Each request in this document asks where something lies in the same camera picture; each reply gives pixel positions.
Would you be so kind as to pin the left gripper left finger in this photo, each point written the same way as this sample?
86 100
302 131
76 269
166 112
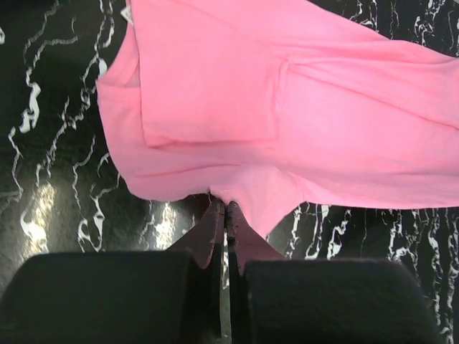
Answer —
169 296

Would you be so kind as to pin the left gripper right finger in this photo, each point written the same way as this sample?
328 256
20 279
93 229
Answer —
276 300

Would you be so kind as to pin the pink t shirt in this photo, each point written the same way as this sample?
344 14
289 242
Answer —
273 103

